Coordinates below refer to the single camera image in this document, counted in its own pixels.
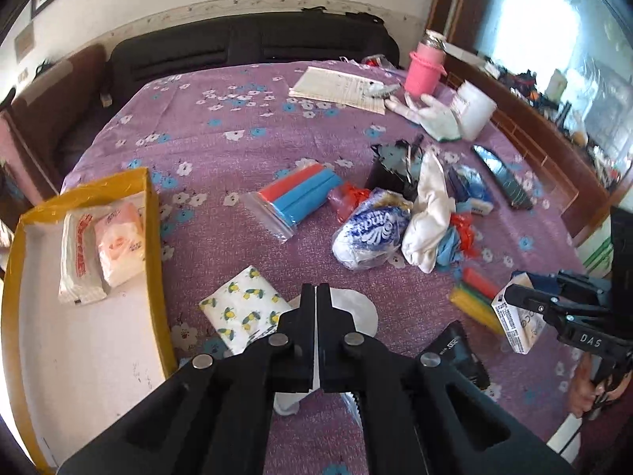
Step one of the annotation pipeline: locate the white work glove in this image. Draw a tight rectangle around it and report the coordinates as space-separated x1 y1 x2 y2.
384 93 464 142

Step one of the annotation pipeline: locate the bundle of coloured sticks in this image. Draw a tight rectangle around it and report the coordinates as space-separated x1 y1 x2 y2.
448 266 506 335

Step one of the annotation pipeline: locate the printed paper sheet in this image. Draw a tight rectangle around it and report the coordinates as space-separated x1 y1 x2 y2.
289 65 392 115

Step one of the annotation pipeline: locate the pink tissue pack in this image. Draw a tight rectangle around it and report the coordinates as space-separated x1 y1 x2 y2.
94 202 147 288

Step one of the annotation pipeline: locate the lemon print tissue pack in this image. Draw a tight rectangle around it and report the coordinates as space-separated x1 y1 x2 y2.
199 265 294 357

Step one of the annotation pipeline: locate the black phone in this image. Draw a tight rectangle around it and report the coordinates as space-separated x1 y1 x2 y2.
472 144 535 211

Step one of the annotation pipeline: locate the zip bag of red blue sticks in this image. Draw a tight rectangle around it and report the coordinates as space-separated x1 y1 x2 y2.
240 158 343 243

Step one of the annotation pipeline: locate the black sofa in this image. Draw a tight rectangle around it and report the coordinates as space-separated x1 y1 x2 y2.
106 12 401 106

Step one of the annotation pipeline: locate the white cloth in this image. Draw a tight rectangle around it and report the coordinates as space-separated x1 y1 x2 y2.
401 150 457 273

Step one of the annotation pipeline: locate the white plastic jar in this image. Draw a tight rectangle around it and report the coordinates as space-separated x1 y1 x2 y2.
449 81 497 142

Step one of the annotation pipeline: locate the white tissue pack red print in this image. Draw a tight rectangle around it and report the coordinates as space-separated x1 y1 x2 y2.
58 209 108 306

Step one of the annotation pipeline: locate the wooden sideboard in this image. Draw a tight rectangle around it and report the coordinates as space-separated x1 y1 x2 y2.
442 40 616 251

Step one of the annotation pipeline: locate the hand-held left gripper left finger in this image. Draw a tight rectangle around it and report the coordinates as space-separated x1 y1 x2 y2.
57 283 317 475

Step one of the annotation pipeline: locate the black packet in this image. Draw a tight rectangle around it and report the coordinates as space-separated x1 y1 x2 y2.
420 320 491 402

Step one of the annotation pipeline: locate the white oval pad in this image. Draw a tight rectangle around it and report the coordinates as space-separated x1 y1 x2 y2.
273 287 380 417

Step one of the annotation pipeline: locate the pink bottle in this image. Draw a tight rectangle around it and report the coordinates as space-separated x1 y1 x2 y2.
405 30 449 98

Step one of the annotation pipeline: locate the brown upholstered chair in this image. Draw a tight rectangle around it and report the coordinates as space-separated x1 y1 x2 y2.
0 43 108 200

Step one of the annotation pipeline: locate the red plastic bag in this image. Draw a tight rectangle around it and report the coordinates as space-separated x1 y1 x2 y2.
328 182 372 224

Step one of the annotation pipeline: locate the white paper carton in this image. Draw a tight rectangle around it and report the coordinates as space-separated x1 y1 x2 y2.
491 277 548 356

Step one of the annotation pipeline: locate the blue white wrapped paper roll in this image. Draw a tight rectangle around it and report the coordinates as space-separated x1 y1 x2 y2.
331 187 414 271

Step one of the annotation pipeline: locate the person's right hand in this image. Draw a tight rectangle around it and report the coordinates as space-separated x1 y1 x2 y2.
568 356 626 420

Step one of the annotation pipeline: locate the dark blue tissue pack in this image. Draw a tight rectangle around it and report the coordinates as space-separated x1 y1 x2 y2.
447 163 495 217

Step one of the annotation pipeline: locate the wall plate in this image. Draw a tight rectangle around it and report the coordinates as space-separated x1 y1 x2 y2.
14 22 36 63

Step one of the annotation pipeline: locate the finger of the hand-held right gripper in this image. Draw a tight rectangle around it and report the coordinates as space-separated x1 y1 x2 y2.
503 294 614 321
512 271 612 304

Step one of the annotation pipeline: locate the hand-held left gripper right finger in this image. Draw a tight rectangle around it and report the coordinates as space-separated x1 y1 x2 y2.
316 283 577 475

